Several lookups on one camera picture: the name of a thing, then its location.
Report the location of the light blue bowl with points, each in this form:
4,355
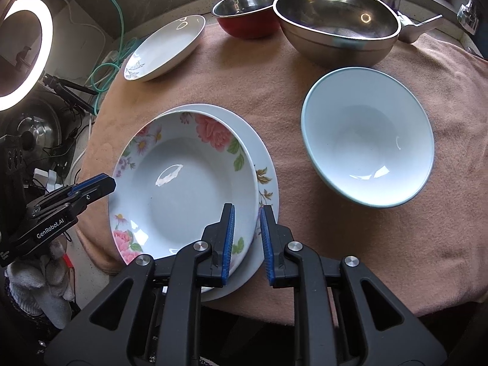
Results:
366,141

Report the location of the person's left hand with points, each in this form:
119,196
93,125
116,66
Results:
42,286

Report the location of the large white plate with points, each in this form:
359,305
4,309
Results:
249,141

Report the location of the floral deep plate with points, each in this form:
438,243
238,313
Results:
183,198

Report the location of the stainless steel bowl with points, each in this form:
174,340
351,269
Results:
244,28

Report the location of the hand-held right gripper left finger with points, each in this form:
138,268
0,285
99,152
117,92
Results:
228,244

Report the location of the large steel bowl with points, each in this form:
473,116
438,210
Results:
335,11

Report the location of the clear plastic holder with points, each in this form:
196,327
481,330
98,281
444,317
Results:
467,15

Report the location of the pink towel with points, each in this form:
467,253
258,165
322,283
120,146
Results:
267,84

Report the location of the black tripod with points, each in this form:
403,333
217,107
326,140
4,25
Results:
72,87

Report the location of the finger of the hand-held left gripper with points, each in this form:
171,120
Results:
93,183

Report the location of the small white plate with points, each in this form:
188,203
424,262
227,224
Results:
167,45

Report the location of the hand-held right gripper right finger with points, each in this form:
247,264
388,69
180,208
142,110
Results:
267,244

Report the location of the steel pot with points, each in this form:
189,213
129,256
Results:
42,122

